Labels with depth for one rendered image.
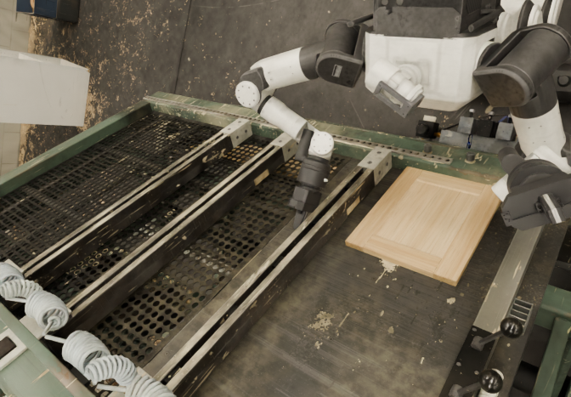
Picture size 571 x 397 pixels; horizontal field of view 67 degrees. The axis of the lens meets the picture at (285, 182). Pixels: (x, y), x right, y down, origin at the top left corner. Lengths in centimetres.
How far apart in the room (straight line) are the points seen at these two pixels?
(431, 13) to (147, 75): 327
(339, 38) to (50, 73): 379
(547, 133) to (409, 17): 38
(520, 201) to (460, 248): 52
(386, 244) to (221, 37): 246
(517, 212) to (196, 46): 309
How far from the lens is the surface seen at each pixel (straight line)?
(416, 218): 131
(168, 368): 103
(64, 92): 476
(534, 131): 106
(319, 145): 122
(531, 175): 79
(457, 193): 141
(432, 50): 101
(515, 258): 119
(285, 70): 120
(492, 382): 84
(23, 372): 118
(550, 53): 100
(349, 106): 264
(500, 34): 138
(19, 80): 459
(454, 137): 163
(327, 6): 284
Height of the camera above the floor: 230
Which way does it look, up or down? 53 degrees down
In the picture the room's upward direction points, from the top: 96 degrees counter-clockwise
